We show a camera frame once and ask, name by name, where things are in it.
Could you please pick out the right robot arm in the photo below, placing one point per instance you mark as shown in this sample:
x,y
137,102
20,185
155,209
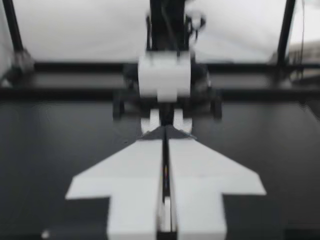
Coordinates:
x,y
167,25

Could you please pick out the black frame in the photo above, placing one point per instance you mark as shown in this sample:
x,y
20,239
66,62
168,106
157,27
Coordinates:
x,y
75,87

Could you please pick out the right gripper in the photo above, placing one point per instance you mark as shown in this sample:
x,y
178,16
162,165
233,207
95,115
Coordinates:
x,y
201,100

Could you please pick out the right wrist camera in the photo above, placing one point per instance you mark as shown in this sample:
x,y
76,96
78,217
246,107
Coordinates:
x,y
163,75

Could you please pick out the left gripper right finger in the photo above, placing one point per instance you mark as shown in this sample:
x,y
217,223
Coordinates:
x,y
200,180

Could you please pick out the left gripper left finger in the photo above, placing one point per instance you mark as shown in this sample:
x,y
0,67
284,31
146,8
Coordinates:
x,y
135,180

